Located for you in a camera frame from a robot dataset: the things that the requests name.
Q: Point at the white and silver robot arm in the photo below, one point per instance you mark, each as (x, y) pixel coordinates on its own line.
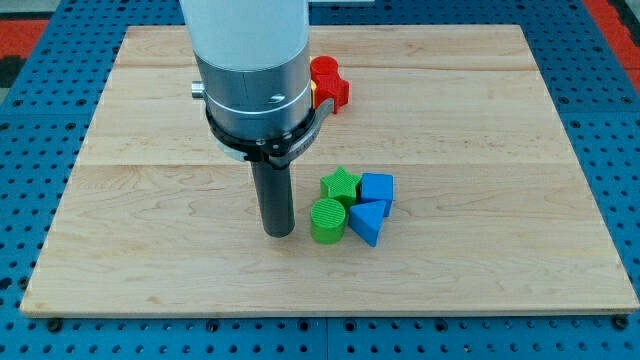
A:
(253, 58)

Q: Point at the yellow hexagon block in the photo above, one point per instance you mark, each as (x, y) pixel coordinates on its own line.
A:
(313, 87)

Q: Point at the green star block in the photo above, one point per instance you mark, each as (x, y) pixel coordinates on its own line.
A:
(341, 186)

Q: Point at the green cylinder block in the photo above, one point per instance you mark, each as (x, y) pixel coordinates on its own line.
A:
(328, 219)

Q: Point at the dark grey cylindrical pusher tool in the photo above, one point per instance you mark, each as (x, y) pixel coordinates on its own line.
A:
(275, 200)

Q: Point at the blue cube block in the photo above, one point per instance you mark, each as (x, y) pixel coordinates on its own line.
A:
(378, 187)

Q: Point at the blue triangle block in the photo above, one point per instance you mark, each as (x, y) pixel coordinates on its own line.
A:
(366, 220)

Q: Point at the red star block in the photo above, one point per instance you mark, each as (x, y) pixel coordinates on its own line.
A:
(332, 87)

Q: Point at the red cylinder block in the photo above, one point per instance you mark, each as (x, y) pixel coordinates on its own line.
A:
(323, 66)

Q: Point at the wooden board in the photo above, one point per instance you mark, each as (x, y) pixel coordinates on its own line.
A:
(492, 214)

